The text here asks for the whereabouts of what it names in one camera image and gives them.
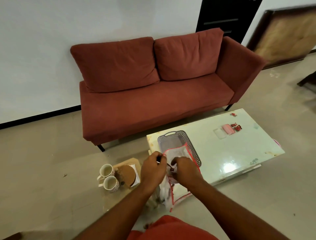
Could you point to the patterned mug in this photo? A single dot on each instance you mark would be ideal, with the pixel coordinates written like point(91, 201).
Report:
point(111, 183)
point(106, 170)

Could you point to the person's right hand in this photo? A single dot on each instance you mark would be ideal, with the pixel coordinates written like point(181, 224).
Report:
point(188, 173)

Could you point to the beige plastic stool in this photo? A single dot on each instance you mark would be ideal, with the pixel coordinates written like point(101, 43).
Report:
point(123, 195)

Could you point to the dark wooden furniture leg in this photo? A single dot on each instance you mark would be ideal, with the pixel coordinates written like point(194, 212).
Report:
point(307, 80)

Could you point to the pink plastic bucket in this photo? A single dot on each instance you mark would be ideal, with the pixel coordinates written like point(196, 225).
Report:
point(277, 143)

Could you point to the white paper napkins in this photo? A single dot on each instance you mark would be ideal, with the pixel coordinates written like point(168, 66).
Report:
point(137, 176)

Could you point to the black door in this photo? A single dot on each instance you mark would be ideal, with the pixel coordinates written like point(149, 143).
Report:
point(227, 14)

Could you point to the clear box with pink lid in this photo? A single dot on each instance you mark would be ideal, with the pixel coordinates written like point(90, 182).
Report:
point(219, 133)

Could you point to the person's left forearm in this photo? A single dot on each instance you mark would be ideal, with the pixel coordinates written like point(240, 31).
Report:
point(118, 215)

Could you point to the clear red-edged zip bag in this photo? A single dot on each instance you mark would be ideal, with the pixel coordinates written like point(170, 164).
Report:
point(179, 150)

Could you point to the person's left hand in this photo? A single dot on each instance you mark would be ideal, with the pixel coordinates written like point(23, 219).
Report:
point(153, 170)

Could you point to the red sofa back cushion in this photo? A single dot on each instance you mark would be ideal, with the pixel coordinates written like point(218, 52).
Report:
point(187, 54)
point(116, 64)

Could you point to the person's right forearm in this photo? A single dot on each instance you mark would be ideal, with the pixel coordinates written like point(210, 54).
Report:
point(229, 212)

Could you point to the brown framed board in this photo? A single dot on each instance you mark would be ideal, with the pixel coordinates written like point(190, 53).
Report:
point(286, 34)

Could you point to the grey perforated plastic tray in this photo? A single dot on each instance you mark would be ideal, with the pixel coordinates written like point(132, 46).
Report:
point(172, 142)

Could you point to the red fabric sofa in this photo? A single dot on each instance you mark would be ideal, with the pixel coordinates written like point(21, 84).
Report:
point(148, 108)

